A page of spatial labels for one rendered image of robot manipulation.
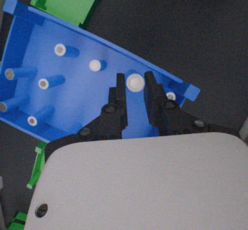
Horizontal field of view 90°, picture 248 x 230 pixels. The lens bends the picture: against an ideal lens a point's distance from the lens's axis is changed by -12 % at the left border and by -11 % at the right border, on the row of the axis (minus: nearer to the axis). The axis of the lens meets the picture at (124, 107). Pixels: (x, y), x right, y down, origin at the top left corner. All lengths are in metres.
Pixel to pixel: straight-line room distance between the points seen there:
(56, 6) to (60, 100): 0.46
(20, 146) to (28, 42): 0.66
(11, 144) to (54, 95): 0.66
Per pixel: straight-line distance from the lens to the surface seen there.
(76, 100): 0.29
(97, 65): 0.20
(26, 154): 0.90
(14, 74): 0.26
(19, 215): 1.34
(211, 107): 0.74
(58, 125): 0.32
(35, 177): 0.65
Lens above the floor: 0.59
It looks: 73 degrees down
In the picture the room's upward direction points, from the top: 178 degrees clockwise
